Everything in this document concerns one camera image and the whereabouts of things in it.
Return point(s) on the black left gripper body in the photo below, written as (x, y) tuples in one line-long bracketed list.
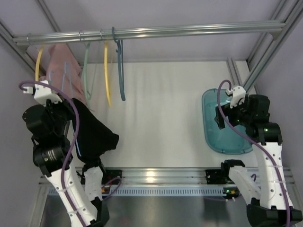
[(59, 107)]

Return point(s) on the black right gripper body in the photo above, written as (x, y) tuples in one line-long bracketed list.
[(220, 117)]

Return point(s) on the black trousers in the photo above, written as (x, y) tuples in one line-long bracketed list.
[(94, 138)]

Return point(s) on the light blue wire hanger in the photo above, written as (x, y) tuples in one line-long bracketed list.
[(66, 78)]

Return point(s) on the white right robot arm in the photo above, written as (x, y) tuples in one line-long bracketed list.
[(267, 204)]

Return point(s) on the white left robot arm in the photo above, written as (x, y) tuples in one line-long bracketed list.
[(53, 157)]

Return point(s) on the mint green hanger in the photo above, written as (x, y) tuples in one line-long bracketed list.
[(87, 91)]

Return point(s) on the yellow hanger at left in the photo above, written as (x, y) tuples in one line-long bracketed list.
[(38, 71)]

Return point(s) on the yellow hanger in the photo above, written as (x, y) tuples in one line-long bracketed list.
[(108, 68), (38, 71)]

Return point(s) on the teal plastic hanger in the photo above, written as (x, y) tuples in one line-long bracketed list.
[(120, 61)]

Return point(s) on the teal plastic bin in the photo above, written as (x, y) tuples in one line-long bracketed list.
[(224, 141)]

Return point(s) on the pink garment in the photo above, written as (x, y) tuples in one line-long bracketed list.
[(60, 53)]

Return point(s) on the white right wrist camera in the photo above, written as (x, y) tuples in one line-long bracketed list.
[(237, 94)]

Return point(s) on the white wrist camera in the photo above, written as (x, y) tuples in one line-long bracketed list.
[(42, 94), (237, 94)]

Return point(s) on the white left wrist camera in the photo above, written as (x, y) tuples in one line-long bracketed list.
[(42, 94)]

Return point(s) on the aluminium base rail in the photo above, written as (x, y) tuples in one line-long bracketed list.
[(208, 182)]

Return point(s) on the aluminium hanging rail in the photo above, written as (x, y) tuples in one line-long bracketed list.
[(151, 32)]

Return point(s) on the aluminium right frame post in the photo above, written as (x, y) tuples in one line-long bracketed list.
[(268, 44)]

